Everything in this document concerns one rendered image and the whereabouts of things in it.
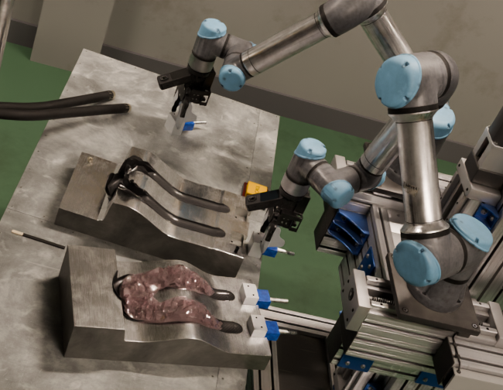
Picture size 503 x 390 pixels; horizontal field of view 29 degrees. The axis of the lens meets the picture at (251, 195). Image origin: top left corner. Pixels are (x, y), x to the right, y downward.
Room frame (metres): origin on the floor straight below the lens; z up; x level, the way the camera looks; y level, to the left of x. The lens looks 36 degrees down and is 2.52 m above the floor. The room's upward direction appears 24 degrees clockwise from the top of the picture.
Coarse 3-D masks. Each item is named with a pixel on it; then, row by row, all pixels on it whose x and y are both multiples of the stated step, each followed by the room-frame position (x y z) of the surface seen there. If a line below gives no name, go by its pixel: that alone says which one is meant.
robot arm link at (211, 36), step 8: (208, 24) 2.51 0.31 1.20; (216, 24) 2.53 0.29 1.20; (200, 32) 2.50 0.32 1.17; (208, 32) 2.49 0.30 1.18; (216, 32) 2.49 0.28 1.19; (224, 32) 2.52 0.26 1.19; (200, 40) 2.49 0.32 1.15; (208, 40) 2.49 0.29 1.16; (216, 40) 2.50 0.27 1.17; (224, 40) 2.51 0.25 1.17; (200, 48) 2.49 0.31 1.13; (208, 48) 2.49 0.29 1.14; (216, 48) 2.49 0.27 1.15; (200, 56) 2.49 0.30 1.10; (208, 56) 2.49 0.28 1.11; (216, 56) 2.52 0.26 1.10
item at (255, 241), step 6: (252, 234) 2.14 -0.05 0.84; (258, 234) 2.14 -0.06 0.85; (264, 234) 2.15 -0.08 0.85; (252, 240) 2.12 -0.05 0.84; (258, 240) 2.12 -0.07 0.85; (252, 246) 2.10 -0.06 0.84; (258, 246) 2.11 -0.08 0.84; (252, 252) 2.10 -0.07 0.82; (258, 252) 2.11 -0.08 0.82; (264, 252) 2.11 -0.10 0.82; (270, 252) 2.12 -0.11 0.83; (276, 252) 2.12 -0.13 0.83; (282, 252) 2.14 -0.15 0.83; (288, 252) 2.15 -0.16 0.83
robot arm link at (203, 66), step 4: (192, 56) 2.50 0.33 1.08; (188, 60) 2.52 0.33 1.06; (192, 60) 2.50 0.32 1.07; (196, 60) 2.49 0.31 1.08; (200, 60) 2.49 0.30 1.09; (192, 64) 2.49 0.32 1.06; (196, 64) 2.49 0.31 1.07; (200, 64) 2.49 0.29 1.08; (204, 64) 2.49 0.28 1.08; (208, 64) 2.50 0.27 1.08; (212, 64) 2.51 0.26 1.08; (192, 68) 2.49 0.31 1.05; (196, 68) 2.49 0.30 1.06; (200, 68) 2.49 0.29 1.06; (204, 68) 2.49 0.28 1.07; (208, 68) 2.50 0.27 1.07; (200, 72) 2.50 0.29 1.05; (204, 72) 2.50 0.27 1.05
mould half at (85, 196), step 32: (96, 160) 2.14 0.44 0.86; (160, 160) 2.18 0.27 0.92; (96, 192) 2.02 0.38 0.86; (160, 192) 2.07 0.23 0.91; (192, 192) 2.16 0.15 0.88; (224, 192) 2.21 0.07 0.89; (64, 224) 1.90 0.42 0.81; (96, 224) 1.91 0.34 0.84; (128, 224) 1.93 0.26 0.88; (160, 224) 1.96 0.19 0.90; (224, 224) 2.07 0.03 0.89; (160, 256) 1.94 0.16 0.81; (192, 256) 1.96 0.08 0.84; (224, 256) 1.97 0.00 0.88
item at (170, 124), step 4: (172, 112) 2.53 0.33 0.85; (176, 112) 2.54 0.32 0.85; (168, 116) 2.52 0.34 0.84; (172, 116) 2.51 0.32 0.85; (176, 116) 2.52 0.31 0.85; (168, 120) 2.52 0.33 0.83; (172, 120) 2.50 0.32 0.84; (168, 124) 2.51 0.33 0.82; (172, 124) 2.50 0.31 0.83; (184, 124) 2.51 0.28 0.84; (188, 124) 2.53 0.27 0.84; (192, 124) 2.54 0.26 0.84; (196, 124) 2.57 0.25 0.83; (200, 124) 2.58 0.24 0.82; (204, 124) 2.59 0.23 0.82; (168, 128) 2.51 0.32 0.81; (172, 128) 2.49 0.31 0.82; (176, 128) 2.50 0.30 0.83; (180, 128) 2.51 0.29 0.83; (184, 128) 2.52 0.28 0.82; (188, 128) 2.53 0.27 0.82; (192, 128) 2.54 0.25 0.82; (172, 132) 2.49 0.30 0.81; (176, 132) 2.50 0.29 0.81; (180, 132) 2.51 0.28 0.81
